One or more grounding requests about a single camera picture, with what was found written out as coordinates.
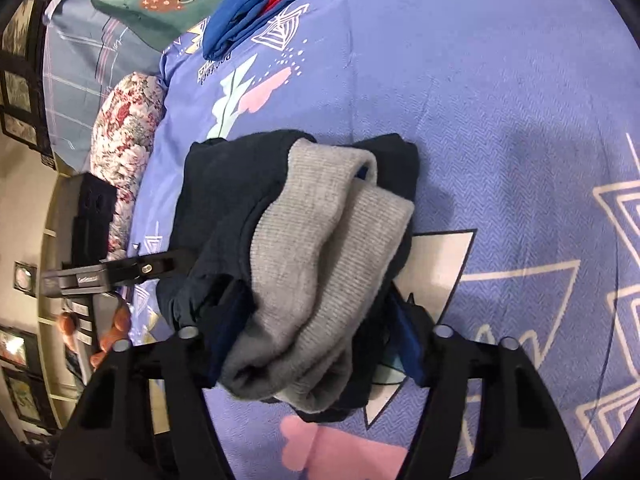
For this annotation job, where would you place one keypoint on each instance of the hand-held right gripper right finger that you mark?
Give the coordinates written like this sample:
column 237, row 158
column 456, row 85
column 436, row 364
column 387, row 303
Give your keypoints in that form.
column 407, row 345

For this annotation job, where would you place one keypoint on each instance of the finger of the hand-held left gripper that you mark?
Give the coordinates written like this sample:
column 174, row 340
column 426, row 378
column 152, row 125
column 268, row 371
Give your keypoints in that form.
column 150, row 267

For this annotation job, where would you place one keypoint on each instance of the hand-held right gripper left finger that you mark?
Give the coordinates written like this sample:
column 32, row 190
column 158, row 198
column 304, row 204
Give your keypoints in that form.
column 227, row 330

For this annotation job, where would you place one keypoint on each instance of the navy blue pants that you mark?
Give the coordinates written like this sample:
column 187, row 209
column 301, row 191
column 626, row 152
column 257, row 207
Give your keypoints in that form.
column 225, row 195

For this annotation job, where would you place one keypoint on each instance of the grey knit garment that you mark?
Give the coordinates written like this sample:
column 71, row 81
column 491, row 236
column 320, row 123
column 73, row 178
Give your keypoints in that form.
column 320, row 270

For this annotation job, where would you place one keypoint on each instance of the person's left hand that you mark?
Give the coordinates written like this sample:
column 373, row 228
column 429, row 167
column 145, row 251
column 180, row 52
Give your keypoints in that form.
column 120, row 327

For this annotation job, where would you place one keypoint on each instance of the small square framed ornament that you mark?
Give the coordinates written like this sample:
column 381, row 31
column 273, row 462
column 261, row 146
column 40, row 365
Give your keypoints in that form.
column 25, row 277

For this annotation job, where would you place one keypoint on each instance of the floral pillow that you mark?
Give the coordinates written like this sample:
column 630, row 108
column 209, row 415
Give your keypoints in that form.
column 130, row 125

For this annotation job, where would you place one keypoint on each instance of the grey plaid pillow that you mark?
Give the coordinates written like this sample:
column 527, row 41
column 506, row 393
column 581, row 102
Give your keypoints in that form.
column 75, row 75

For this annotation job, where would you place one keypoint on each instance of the purple patterned bed sheet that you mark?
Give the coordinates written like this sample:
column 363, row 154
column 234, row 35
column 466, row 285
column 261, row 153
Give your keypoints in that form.
column 500, row 110

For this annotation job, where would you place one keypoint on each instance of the blue cloth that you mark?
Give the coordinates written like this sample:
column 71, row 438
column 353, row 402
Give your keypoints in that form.
column 240, row 5

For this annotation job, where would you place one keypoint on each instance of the framed wall picture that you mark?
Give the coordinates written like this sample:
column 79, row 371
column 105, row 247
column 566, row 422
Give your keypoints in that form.
column 12, row 347
column 25, row 395
column 17, row 87
column 20, row 127
column 17, row 27

